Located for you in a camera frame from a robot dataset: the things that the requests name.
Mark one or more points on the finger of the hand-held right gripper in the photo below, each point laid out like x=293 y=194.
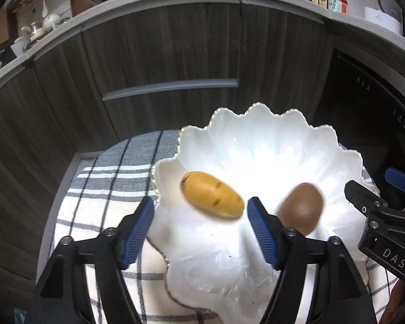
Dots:
x=359 y=195
x=400 y=179

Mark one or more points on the white teapot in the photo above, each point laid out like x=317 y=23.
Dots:
x=51 y=22

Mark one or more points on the white scalloped bowl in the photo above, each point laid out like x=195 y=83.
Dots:
x=256 y=148

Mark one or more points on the white checked cloth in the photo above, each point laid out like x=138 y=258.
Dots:
x=98 y=189

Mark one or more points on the brown kiwi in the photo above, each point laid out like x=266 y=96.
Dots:
x=300 y=209

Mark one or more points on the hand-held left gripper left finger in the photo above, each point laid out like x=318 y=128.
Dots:
x=138 y=233

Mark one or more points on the dark wood kitchen cabinet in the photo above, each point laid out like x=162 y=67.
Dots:
x=155 y=47

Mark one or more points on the black built-in dishwasher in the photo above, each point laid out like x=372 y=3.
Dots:
x=364 y=108

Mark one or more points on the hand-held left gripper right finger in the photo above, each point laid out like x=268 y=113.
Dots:
x=261 y=233

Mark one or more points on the yellow potato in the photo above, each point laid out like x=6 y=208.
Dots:
x=211 y=194

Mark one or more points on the black knife block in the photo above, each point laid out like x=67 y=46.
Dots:
x=5 y=54

